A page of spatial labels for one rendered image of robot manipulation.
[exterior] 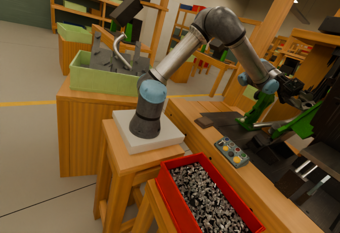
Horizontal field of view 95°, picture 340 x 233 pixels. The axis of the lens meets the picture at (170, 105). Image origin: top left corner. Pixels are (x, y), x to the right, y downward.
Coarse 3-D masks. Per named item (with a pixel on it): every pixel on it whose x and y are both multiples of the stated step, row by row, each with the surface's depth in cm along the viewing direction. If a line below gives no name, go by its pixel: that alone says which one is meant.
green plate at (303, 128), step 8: (320, 104) 62; (304, 112) 66; (312, 112) 65; (296, 120) 68; (304, 120) 67; (288, 128) 74; (296, 128) 69; (304, 128) 67; (312, 128) 65; (304, 136) 67
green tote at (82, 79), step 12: (72, 60) 106; (84, 60) 135; (72, 72) 100; (84, 72) 103; (96, 72) 105; (108, 72) 107; (72, 84) 104; (84, 84) 106; (96, 84) 109; (108, 84) 111; (120, 84) 114; (132, 84) 117; (132, 96) 122
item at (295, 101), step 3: (291, 96) 77; (291, 99) 78; (294, 99) 75; (297, 99) 73; (294, 102) 76; (297, 102) 74; (300, 102) 73; (294, 105) 76; (297, 105) 75; (300, 105) 74; (297, 108) 76; (300, 108) 74
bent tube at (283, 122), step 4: (304, 104) 74; (308, 104) 74; (312, 104) 72; (304, 108) 73; (308, 108) 72; (296, 116) 81; (284, 120) 85; (288, 120) 84; (252, 124) 90; (256, 124) 88; (260, 124) 87; (264, 124) 87; (268, 124) 86; (280, 124) 85; (284, 124) 84
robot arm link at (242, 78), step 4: (244, 72) 89; (240, 76) 88; (244, 76) 87; (248, 76) 86; (240, 80) 90; (244, 80) 87; (248, 80) 85; (240, 84) 92; (244, 84) 88; (248, 84) 88
